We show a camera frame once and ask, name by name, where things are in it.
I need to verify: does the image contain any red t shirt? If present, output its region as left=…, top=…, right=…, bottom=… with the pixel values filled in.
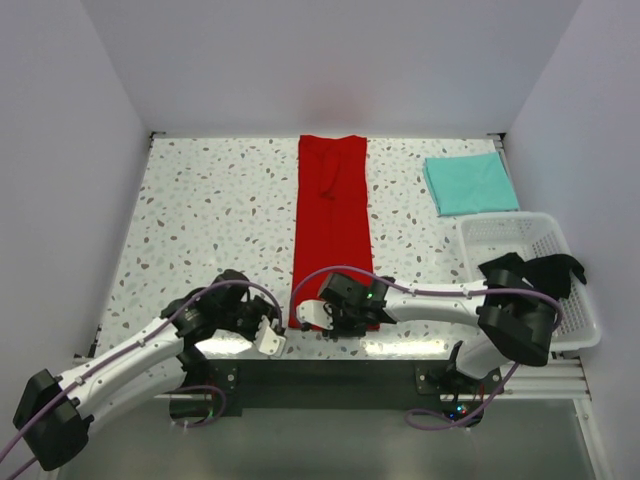
left=292, top=135, right=373, bottom=304

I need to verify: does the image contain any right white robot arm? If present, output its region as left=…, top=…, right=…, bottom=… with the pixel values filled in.
left=298, top=270, right=561, bottom=393

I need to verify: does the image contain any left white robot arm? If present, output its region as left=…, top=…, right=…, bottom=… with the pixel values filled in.
left=1, top=270, right=284, bottom=471

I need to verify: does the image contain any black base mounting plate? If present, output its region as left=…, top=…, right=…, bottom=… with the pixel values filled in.
left=168, top=359, right=504, bottom=423

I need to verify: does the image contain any white plastic laundry basket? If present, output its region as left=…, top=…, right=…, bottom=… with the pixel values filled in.
left=457, top=211, right=602, bottom=354

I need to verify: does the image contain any folded teal t shirt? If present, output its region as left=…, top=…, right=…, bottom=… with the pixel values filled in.
left=423, top=152, right=520, bottom=217

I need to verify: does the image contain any black t shirt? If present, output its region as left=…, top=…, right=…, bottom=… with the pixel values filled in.
left=478, top=252, right=588, bottom=300

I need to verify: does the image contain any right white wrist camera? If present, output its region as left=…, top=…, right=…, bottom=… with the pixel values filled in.
left=295, top=300, right=333, bottom=331

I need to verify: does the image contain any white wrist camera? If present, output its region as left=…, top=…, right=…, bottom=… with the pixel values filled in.
left=253, top=316, right=286, bottom=357
left=295, top=300, right=333, bottom=331

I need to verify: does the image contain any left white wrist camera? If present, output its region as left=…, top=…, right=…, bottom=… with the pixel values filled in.
left=253, top=316, right=286, bottom=357

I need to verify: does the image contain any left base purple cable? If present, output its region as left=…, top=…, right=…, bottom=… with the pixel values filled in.
left=169, top=383, right=228, bottom=429

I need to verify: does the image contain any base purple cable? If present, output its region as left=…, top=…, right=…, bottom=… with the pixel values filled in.
left=169, top=383, right=228, bottom=429
left=403, top=359, right=521, bottom=432

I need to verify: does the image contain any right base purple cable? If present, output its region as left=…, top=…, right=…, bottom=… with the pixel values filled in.
left=403, top=359, right=521, bottom=432

